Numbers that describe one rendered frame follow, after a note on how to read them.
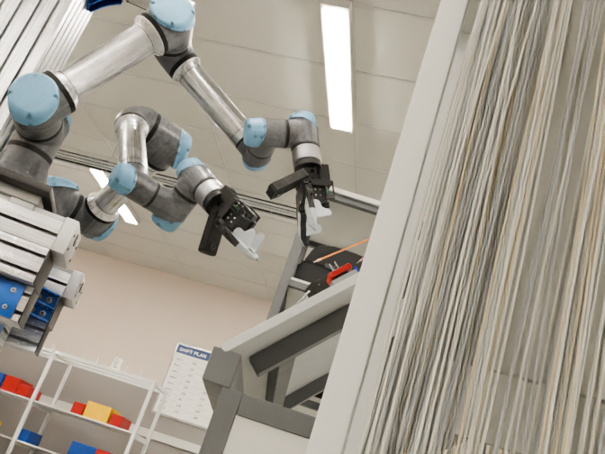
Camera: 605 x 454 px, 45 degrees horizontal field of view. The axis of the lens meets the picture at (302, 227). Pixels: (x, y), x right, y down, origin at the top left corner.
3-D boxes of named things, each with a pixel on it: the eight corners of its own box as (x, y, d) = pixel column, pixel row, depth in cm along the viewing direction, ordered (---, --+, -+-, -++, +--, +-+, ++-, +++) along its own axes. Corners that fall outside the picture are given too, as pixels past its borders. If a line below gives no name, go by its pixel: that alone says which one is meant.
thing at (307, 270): (292, 279, 275) (307, 235, 283) (287, 297, 297) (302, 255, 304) (367, 304, 275) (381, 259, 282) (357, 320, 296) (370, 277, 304)
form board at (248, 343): (236, 431, 242) (234, 426, 242) (483, 292, 266) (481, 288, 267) (224, 352, 133) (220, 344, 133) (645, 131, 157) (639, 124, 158)
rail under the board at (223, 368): (201, 378, 131) (213, 345, 133) (224, 445, 239) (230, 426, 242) (230, 388, 130) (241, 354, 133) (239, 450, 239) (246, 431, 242)
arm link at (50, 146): (55, 170, 191) (76, 128, 197) (49, 149, 179) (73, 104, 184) (11, 153, 190) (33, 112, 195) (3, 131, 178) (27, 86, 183)
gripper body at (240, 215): (244, 210, 169) (219, 181, 176) (221, 238, 171) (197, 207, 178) (263, 220, 175) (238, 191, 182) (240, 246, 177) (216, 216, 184)
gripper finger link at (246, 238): (261, 240, 165) (241, 216, 170) (245, 260, 166) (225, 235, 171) (269, 244, 167) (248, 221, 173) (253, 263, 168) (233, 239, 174)
